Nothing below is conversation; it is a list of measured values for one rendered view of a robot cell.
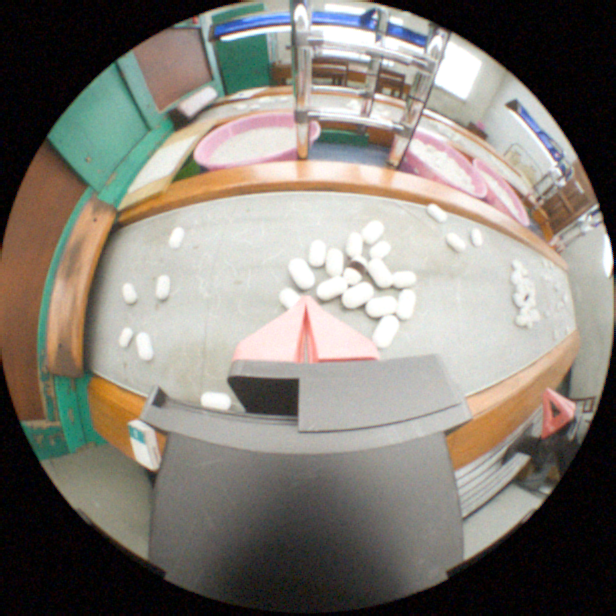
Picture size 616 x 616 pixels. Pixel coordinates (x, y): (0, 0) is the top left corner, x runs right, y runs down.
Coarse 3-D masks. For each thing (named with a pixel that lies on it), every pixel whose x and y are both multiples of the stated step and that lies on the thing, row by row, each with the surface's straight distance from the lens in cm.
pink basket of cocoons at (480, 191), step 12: (420, 132) 64; (432, 144) 67; (444, 144) 67; (408, 156) 47; (408, 168) 48; (420, 168) 45; (432, 168) 43; (432, 180) 45; (444, 180) 44; (480, 180) 62; (468, 192) 46; (480, 192) 57
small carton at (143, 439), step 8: (128, 424) 29; (136, 424) 29; (144, 424) 29; (136, 432) 28; (144, 432) 27; (152, 432) 28; (136, 440) 29; (144, 440) 27; (152, 440) 28; (136, 448) 30; (144, 448) 28; (152, 448) 28; (136, 456) 31; (144, 456) 29; (152, 456) 29; (144, 464) 31; (152, 464) 29
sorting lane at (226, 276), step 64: (320, 192) 29; (128, 256) 40; (192, 256) 28; (256, 256) 23; (384, 256) 25; (448, 256) 32; (512, 256) 54; (128, 320) 34; (192, 320) 24; (256, 320) 21; (448, 320) 27; (512, 320) 43; (128, 384) 34; (192, 384) 24
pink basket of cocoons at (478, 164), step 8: (480, 160) 81; (480, 168) 82; (488, 168) 85; (496, 176) 87; (488, 184) 63; (504, 184) 88; (488, 192) 64; (512, 192) 88; (480, 200) 68; (496, 200) 64; (512, 200) 87; (496, 208) 66; (504, 208) 64; (520, 208) 85; (512, 216) 66; (520, 216) 82; (520, 224) 70
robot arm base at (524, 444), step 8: (528, 432) 84; (520, 440) 77; (528, 440) 77; (536, 440) 76; (512, 448) 74; (520, 448) 77; (528, 448) 76; (504, 456) 73; (512, 456) 78; (504, 464) 74
